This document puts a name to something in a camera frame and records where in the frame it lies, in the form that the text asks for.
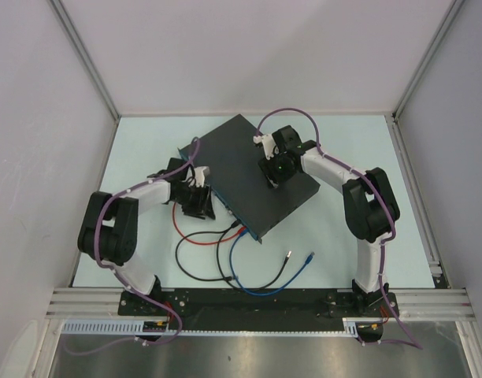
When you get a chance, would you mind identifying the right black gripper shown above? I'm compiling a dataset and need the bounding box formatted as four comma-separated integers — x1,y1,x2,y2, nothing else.
257,150,296,190

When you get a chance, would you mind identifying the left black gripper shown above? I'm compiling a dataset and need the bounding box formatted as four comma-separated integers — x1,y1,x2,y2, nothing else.
173,183,214,220

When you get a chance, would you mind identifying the red ethernet cable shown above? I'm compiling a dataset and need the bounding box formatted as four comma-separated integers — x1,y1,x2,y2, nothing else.
172,202,248,246

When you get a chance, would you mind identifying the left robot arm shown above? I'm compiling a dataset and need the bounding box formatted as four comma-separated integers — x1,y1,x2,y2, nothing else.
77,157,216,315

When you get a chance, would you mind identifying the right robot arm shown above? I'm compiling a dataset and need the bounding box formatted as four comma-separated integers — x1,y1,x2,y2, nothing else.
253,125,400,316

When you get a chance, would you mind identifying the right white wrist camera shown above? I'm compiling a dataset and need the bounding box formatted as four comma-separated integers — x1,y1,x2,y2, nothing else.
253,134,280,160

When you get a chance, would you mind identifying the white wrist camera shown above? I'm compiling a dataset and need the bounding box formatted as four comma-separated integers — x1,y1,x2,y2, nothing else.
191,166,209,187
253,134,280,160

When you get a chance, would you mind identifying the black ethernet cable right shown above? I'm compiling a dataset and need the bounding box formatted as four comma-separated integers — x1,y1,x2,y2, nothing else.
216,227,294,291

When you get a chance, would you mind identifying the black ethernet cable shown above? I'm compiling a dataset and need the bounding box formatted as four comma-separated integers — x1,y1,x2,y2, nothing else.
216,227,294,291
176,226,238,282

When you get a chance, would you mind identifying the black ethernet cable left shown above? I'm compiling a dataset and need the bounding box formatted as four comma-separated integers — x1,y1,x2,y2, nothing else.
176,226,238,282

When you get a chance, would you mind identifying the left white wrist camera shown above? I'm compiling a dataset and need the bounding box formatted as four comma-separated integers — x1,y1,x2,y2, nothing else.
191,166,209,187

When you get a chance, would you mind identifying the black network switch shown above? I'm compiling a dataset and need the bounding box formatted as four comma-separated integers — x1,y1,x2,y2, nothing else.
194,114,320,242

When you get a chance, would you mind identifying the blue ethernet cable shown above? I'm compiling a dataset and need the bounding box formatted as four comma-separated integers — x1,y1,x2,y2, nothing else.
229,232,317,296

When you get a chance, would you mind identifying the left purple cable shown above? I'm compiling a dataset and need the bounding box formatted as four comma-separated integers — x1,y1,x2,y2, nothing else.
63,136,205,355

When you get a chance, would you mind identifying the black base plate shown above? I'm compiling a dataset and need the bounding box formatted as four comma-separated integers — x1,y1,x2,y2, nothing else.
118,286,402,332

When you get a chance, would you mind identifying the white slotted cable duct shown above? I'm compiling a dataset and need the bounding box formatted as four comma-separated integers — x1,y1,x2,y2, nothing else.
61,319,358,338

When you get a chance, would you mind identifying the aluminium frame rail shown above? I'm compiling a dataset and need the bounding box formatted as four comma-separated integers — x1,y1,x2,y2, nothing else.
47,287,476,321

